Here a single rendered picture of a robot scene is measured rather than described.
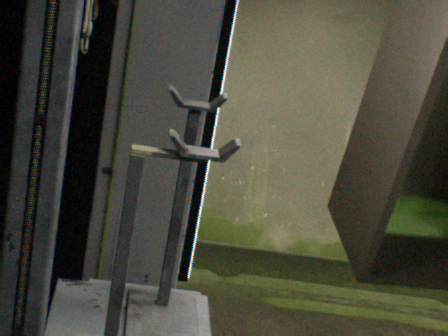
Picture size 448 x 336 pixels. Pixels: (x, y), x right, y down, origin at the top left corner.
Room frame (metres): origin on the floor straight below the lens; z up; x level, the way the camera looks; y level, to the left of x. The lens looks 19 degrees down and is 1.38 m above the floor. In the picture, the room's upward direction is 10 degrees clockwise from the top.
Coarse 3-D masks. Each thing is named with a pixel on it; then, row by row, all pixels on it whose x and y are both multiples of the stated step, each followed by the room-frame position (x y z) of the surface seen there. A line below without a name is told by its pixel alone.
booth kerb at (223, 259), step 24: (192, 264) 2.75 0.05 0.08; (216, 264) 2.76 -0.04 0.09; (240, 264) 2.77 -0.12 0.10; (264, 264) 2.78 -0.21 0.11; (288, 264) 2.79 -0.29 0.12; (312, 264) 2.80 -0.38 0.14; (336, 264) 2.82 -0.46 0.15; (360, 288) 2.83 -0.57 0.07; (384, 288) 2.84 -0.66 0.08; (408, 288) 2.85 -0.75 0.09
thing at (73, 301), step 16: (64, 288) 1.09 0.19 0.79; (80, 288) 1.10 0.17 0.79; (96, 288) 1.11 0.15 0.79; (128, 288) 1.13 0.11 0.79; (144, 288) 1.13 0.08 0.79; (64, 304) 1.05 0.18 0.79; (80, 304) 1.05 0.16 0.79; (96, 304) 1.06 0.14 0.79; (48, 320) 1.00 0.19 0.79; (64, 320) 1.00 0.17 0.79; (80, 320) 1.01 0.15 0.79; (96, 320) 1.02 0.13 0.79; (208, 320) 1.08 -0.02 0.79
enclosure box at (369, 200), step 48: (432, 0) 1.99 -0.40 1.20; (384, 48) 2.20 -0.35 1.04; (432, 48) 1.93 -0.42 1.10; (384, 96) 2.13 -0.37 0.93; (432, 96) 1.91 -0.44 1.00; (384, 144) 2.06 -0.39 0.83; (432, 144) 2.35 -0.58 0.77; (336, 192) 2.30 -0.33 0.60; (384, 192) 1.99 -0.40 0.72; (432, 192) 2.40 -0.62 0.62; (384, 240) 2.24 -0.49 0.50; (432, 240) 2.29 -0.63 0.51; (432, 288) 2.06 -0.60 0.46
